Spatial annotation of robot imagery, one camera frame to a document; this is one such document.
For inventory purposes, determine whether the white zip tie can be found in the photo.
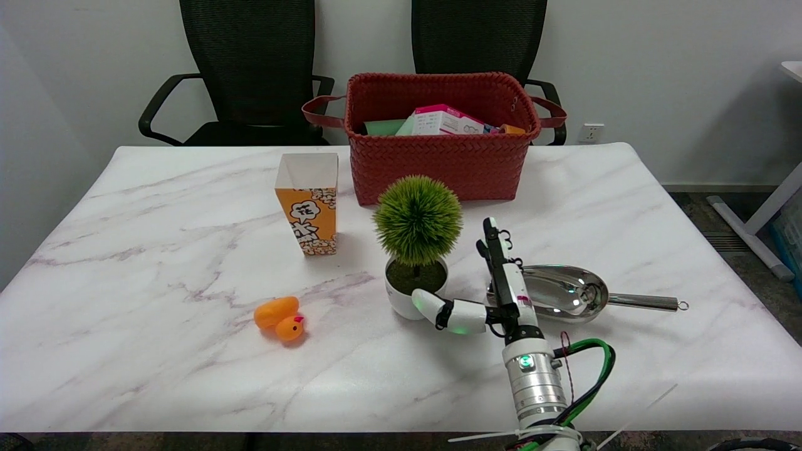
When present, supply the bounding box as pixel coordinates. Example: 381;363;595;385
448;383;679;451

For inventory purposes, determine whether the green and black cable bundle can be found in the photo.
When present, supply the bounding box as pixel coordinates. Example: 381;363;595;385
517;338;618;451

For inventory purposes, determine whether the pink and white carton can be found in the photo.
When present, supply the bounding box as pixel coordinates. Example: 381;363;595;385
410;104;486;136

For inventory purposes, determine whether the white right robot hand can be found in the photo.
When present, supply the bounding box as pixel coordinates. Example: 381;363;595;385
412;217;544;344

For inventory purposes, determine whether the orange popcorn box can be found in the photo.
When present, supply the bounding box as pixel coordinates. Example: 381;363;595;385
274;153;340;256

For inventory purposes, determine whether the green ball potted plant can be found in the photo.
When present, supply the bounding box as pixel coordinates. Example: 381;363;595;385
372;175;464;321

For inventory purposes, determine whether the black mesh office chair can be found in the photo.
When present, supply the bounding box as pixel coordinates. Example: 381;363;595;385
411;0;568;146
138;0;336;147

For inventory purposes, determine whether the blue storage bin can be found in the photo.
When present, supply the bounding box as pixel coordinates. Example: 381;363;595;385
772;191;802;295

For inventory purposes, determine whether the green flat packet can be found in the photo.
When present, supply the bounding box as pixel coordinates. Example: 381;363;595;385
364;119;408;137

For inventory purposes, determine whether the orange rubber duck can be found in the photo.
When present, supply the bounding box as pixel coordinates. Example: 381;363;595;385
253;296;306;343

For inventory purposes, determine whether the shiny metal scoop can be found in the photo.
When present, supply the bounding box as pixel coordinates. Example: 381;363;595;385
487;264;689;324

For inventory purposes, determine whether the red woven basket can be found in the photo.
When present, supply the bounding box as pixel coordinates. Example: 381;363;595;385
301;71;568;206

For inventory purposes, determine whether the white desk leg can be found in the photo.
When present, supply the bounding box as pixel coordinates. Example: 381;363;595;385
707;164;802;281

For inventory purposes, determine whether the black loop cable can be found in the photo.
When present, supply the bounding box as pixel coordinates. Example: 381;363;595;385
708;437;802;451

